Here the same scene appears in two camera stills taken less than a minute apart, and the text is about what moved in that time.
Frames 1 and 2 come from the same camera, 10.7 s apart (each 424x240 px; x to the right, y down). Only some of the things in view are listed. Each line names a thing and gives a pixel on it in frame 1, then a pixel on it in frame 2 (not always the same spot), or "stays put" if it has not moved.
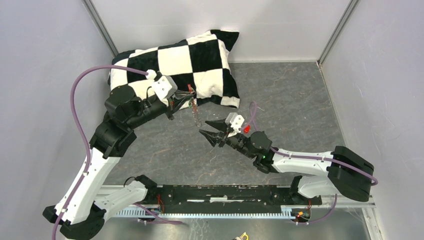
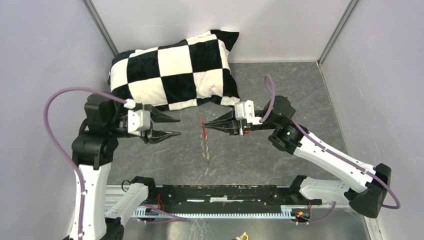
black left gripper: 178,94 -> 157,136
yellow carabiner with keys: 241,237 stays put
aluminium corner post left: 100,27 stays put
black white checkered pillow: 200,65 stays put
